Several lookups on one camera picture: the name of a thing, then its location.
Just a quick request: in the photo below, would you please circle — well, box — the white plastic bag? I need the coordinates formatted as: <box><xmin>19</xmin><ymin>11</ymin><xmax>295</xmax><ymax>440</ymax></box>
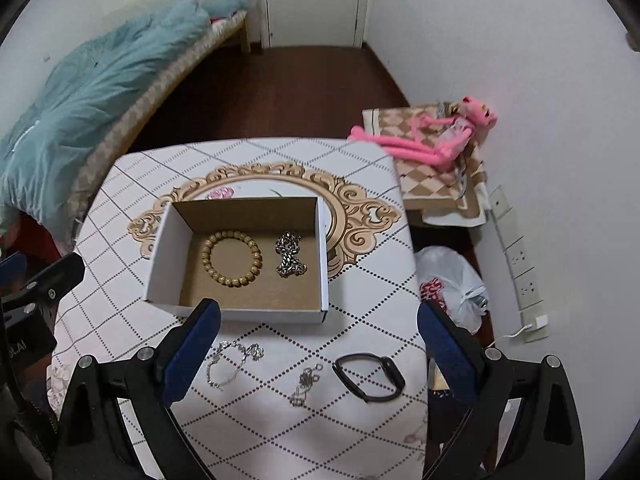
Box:
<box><xmin>414</xmin><ymin>246</ymin><xmax>489</xmax><ymax>335</ymax></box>

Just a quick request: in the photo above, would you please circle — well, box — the white cardboard jewelry box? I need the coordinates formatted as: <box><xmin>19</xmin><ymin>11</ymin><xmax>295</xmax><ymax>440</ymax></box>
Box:
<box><xmin>143</xmin><ymin>196</ymin><xmax>329</xmax><ymax>324</ymax></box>

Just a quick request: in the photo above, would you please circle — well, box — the thin silver bracelet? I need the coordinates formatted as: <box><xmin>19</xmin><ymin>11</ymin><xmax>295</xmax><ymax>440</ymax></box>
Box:
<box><xmin>205</xmin><ymin>340</ymin><xmax>266</xmax><ymax>390</ymax></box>

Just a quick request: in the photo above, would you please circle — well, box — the black smart band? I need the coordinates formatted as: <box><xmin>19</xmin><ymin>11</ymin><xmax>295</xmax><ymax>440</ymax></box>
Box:
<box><xmin>332</xmin><ymin>352</ymin><xmax>406</xmax><ymax>404</ymax></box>

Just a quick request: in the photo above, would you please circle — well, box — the wooden bead bracelet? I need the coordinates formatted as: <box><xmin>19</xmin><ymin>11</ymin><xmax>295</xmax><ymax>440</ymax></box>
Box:
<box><xmin>200</xmin><ymin>228</ymin><xmax>264</xmax><ymax>288</ymax></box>

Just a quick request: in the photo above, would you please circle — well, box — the patterned bed mattress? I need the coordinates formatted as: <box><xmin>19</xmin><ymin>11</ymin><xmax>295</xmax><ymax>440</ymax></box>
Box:
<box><xmin>66</xmin><ymin>10</ymin><xmax>250</xmax><ymax>238</ymax></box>

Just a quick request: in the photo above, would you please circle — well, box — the white wall power strip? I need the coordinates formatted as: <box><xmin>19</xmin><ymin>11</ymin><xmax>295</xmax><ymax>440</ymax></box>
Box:
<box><xmin>489</xmin><ymin>185</ymin><xmax>549</xmax><ymax>344</ymax></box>

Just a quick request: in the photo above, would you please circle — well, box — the white door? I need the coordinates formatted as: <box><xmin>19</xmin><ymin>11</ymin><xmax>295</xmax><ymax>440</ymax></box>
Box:
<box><xmin>259</xmin><ymin>0</ymin><xmax>369</xmax><ymax>49</ymax></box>

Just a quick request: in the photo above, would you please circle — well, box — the brown checkered cushion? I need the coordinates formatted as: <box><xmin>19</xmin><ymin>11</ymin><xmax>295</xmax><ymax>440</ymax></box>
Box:
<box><xmin>362</xmin><ymin>102</ymin><xmax>490</xmax><ymax>228</ymax></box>

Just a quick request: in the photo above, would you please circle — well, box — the teal blanket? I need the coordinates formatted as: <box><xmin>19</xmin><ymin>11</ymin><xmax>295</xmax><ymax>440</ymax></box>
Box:
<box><xmin>1</xmin><ymin>0</ymin><xmax>256</xmax><ymax>246</ymax></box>

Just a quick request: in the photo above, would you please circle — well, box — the silver chain in box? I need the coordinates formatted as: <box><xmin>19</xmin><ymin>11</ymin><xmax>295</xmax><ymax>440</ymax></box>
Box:
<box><xmin>274</xmin><ymin>230</ymin><xmax>308</xmax><ymax>279</ymax></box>

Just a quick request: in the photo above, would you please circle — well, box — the white charger with cable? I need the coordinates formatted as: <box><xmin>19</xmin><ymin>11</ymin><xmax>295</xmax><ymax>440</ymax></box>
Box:
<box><xmin>489</xmin><ymin>314</ymin><xmax>549</xmax><ymax>348</ymax></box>

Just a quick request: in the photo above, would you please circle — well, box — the pink panther plush toy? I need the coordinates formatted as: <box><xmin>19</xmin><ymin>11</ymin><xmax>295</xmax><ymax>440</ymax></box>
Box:
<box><xmin>348</xmin><ymin>96</ymin><xmax>498</xmax><ymax>172</ymax></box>

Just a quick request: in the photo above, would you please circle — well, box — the patterned white tablecloth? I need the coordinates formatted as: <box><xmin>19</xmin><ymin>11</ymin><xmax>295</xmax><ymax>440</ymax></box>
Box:
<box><xmin>49</xmin><ymin>139</ymin><xmax>427</xmax><ymax>479</ymax></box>

